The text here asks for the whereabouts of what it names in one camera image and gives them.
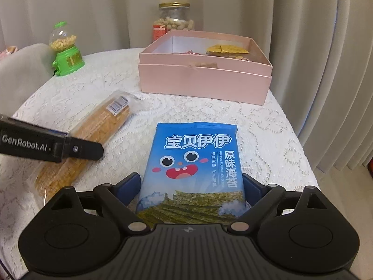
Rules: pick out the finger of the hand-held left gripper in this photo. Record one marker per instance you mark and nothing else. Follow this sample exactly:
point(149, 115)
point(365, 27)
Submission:
point(29, 125)
point(81, 150)

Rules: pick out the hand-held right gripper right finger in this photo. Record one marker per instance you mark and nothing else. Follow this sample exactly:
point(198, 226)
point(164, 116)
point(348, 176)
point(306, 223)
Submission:
point(252, 186)

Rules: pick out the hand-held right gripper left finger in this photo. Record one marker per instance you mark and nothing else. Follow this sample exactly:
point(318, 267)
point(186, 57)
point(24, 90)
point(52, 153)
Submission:
point(129, 186)

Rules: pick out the long clear biscuit pack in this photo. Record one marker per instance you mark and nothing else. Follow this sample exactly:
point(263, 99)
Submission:
point(99, 122)

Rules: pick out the blue seaweed snack packet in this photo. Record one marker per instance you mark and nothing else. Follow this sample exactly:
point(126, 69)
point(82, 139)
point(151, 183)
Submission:
point(189, 163)

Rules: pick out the pink cardboard box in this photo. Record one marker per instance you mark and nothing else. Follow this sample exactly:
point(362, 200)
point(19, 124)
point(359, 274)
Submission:
point(204, 81)

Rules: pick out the yellow snack packet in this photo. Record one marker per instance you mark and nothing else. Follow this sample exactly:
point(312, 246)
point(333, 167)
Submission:
point(225, 49)

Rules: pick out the red white striped snack packet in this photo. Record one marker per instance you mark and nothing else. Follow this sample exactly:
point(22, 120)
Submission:
point(189, 52)

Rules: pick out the green candy dispenser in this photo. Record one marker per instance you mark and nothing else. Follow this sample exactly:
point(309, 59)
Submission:
point(67, 59)

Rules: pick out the glass jar of peanuts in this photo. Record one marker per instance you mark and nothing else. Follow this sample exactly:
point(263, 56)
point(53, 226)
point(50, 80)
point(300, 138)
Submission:
point(174, 20)

